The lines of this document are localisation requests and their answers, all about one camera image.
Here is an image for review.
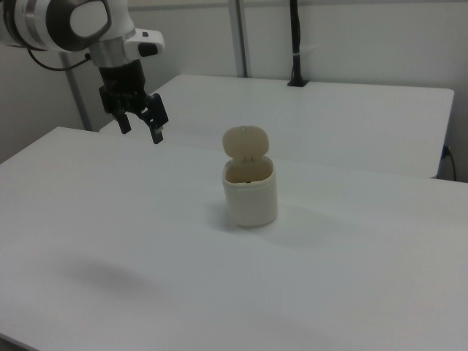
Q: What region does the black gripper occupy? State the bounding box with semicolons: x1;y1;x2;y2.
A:
98;59;170;146

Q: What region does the beige trash bin lid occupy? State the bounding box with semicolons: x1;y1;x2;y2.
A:
222;125;270;161

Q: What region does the white cylindrical cup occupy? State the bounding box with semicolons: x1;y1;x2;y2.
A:
222;154;279;229

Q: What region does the grey metal partition post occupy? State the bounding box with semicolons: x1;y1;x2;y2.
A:
229;0;254;78
59;50;93;132

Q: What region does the dark gripper cable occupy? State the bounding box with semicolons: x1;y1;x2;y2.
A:
26;48;91;71

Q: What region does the black camera pole with base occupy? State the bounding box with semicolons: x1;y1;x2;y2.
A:
287;0;310;88

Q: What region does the black power cable blue plug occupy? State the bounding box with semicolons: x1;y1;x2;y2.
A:
442;145;458;181

